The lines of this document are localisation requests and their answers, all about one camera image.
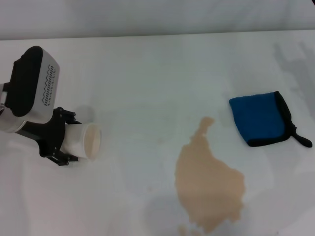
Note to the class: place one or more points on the white paper cup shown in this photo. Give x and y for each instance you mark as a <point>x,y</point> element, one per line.
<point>78,140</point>

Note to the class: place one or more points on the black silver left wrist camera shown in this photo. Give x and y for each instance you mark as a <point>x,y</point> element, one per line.
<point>27,81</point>

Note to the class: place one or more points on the brown liquid spill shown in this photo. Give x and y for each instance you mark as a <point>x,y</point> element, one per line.
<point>206,182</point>

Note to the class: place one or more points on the blue rag with black trim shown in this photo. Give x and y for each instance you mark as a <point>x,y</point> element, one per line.
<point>256,118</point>

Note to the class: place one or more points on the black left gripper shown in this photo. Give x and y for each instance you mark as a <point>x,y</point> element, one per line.
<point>50,137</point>

